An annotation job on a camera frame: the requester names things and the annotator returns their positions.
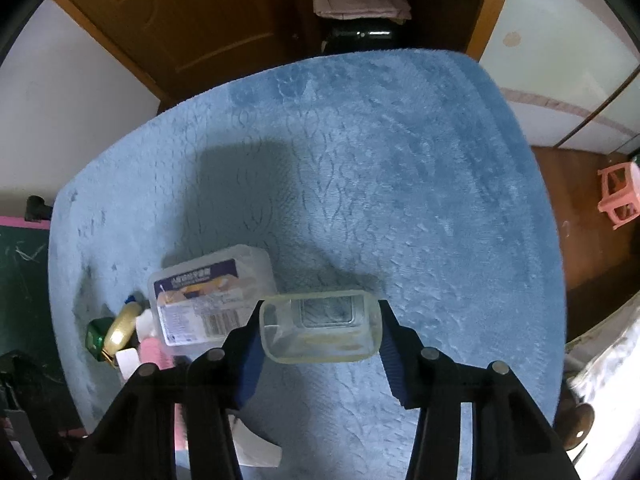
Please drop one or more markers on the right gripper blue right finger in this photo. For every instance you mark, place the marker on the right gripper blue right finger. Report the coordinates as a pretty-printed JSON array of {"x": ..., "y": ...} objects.
[{"x": 398, "y": 355}]

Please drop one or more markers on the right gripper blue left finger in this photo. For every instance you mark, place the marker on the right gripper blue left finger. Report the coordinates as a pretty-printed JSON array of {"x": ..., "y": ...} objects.
[{"x": 251, "y": 363}]

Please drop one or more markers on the small clear plastic container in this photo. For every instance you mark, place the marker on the small clear plastic container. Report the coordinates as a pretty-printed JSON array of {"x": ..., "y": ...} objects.
[{"x": 321, "y": 327}]

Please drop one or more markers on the pink hair roller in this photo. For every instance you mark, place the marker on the pink hair roller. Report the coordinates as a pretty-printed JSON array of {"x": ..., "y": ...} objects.
[{"x": 151, "y": 350}]

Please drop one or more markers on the clear labelled plastic box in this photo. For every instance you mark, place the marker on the clear labelled plastic box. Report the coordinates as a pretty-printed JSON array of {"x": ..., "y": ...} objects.
[{"x": 196, "y": 304}]

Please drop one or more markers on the gold round tin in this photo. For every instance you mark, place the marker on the gold round tin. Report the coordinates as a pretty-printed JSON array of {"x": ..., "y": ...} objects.
[{"x": 122, "y": 328}]

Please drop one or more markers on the blue fuzzy table mat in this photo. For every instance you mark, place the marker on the blue fuzzy table mat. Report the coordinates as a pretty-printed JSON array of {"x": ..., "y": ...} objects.
[{"x": 400, "y": 173}]

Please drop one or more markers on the black clamp knob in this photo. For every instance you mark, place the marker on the black clamp knob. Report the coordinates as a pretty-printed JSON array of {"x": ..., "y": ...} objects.
[{"x": 37, "y": 210}]

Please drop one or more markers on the white checked pillow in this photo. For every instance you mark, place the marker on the white checked pillow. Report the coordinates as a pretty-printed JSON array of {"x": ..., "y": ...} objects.
[{"x": 604, "y": 373}]

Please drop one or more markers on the pink plastic stool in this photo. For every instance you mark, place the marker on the pink plastic stool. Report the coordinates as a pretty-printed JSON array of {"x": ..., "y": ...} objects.
[{"x": 620, "y": 193}]

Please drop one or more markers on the brown wooden door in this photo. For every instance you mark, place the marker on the brown wooden door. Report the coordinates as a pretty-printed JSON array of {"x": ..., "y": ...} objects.
[{"x": 180, "y": 48}]

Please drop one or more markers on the green chalkboard pink frame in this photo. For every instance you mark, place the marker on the green chalkboard pink frame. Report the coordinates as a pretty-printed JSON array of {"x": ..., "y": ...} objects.
[{"x": 27, "y": 335}]

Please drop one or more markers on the white toy camera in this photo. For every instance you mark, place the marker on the white toy camera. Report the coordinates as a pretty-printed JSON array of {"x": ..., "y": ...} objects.
[{"x": 128, "y": 359}]

